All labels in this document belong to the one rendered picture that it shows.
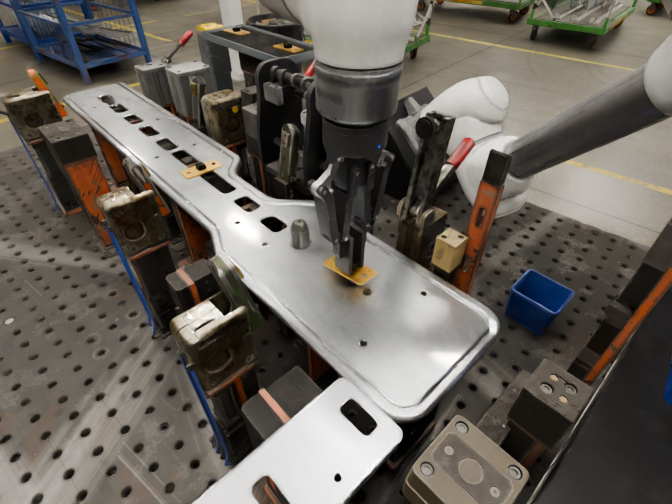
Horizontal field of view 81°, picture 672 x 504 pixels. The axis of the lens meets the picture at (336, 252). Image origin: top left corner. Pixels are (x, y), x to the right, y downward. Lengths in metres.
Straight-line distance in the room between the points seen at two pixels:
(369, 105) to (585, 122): 0.59
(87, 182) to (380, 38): 0.92
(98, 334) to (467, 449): 0.85
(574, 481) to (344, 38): 0.45
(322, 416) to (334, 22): 0.40
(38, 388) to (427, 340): 0.79
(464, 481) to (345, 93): 0.37
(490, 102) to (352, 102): 0.79
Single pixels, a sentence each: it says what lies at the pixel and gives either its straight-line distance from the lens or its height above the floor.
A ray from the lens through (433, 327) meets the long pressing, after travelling 0.56.
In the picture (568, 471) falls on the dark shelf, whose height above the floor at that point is 1.03.
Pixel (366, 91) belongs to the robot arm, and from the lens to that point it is 0.41.
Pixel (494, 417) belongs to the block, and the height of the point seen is 1.00.
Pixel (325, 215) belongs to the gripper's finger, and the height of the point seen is 1.15.
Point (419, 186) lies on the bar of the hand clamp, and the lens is 0.63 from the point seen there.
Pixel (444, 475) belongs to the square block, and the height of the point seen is 1.06.
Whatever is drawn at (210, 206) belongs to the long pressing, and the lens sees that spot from 0.79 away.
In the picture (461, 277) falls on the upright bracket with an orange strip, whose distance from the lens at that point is 0.67.
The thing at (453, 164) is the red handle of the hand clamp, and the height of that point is 1.12.
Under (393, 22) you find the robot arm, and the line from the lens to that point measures 0.39.
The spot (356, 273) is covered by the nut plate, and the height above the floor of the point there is 1.02.
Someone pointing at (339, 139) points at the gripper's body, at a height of 1.24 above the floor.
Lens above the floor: 1.43
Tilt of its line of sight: 41 degrees down
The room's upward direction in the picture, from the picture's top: straight up
